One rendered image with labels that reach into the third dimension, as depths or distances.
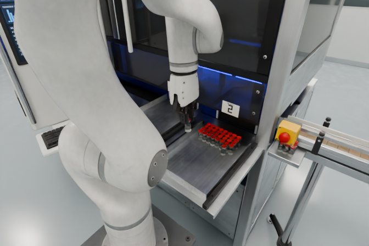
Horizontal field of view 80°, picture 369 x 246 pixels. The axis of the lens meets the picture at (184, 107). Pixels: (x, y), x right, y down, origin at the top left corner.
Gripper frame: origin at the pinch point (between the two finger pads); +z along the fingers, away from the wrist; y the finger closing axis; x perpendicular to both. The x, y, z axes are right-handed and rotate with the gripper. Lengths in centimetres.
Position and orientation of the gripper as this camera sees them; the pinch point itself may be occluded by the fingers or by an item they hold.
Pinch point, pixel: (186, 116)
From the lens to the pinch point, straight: 71.7
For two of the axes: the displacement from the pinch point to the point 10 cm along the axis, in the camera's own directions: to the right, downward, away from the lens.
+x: 8.1, 2.0, -5.4
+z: 0.6, 9.0, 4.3
